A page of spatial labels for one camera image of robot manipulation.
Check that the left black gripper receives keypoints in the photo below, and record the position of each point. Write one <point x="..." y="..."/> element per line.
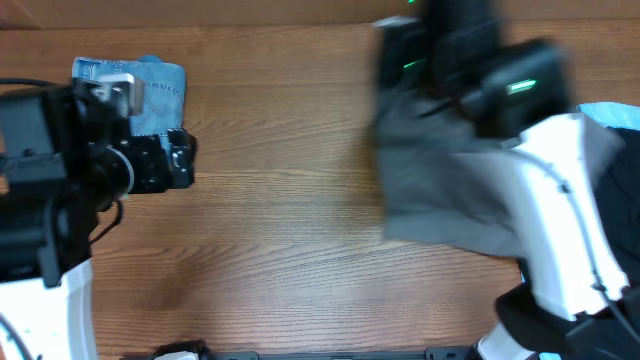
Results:
<point x="148" y="152"/>

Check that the grey cotton shorts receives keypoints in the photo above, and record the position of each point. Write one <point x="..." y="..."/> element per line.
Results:
<point x="437" y="184"/>

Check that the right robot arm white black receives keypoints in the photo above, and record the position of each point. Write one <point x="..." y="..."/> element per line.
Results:
<point x="573" y="297"/>

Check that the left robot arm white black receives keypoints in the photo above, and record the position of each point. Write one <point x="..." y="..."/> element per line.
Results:
<point x="68" y="154"/>

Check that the folded blue denim shorts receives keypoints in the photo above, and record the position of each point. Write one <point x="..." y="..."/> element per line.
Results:
<point x="164" y="94"/>

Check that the light blue t-shirt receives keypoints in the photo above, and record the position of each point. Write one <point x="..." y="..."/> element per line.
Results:
<point x="612" y="114"/>

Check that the black t-shirt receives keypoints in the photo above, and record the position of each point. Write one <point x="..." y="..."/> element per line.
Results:
<point x="617" y="197"/>

